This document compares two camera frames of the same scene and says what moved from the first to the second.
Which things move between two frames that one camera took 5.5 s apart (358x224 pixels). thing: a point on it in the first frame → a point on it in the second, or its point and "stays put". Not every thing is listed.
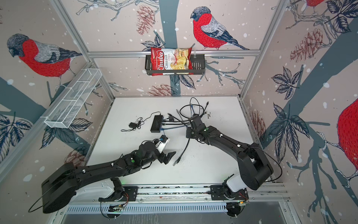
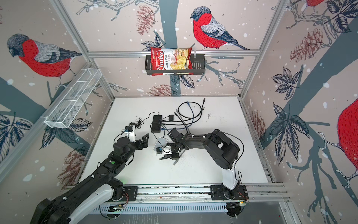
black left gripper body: x=161 y=157 → x=140 y=145
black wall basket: x=198 y=66 stays put
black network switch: x=156 y=124 stays put
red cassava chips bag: x=171 y=59 stays put
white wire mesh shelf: x=73 y=98 stays put
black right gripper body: x=189 y=134 → x=175 y=150
